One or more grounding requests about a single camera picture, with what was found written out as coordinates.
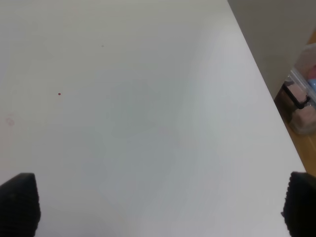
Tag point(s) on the clear plastic storage box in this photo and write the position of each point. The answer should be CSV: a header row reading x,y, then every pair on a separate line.
x,y
297,96

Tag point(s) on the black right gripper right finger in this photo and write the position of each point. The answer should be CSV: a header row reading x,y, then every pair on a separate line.
x,y
299,211

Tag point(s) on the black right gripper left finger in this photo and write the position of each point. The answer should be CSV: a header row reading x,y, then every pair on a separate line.
x,y
19,206

